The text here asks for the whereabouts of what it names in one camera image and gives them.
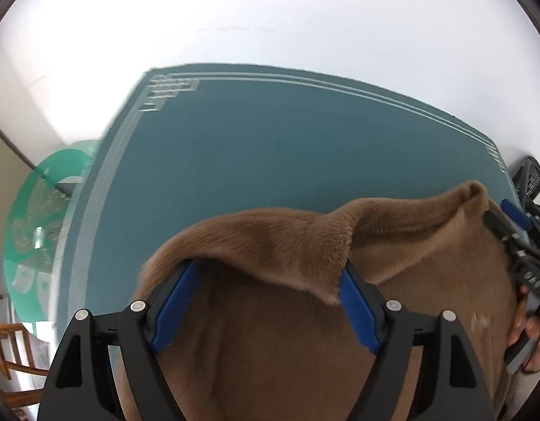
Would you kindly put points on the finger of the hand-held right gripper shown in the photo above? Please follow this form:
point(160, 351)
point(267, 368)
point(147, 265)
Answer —
point(496, 223)
point(515, 215)

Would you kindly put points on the brown fleece garment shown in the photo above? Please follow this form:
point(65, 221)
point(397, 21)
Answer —
point(270, 245)

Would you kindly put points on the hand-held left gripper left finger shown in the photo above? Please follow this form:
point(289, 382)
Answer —
point(173, 307)

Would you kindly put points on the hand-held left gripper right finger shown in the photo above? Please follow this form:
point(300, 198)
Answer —
point(360, 311)

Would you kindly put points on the black mesh chair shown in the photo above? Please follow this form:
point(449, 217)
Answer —
point(533, 180)

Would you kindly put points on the green round glass table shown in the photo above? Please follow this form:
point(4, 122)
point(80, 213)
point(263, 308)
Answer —
point(37, 210)

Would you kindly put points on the teal mat with white border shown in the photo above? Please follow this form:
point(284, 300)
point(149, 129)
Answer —
point(252, 149)

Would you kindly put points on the person's right hand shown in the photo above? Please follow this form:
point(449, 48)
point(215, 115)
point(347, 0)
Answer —
point(537, 331)

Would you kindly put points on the wooden chair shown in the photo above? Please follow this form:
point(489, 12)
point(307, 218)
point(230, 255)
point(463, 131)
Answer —
point(15, 337)

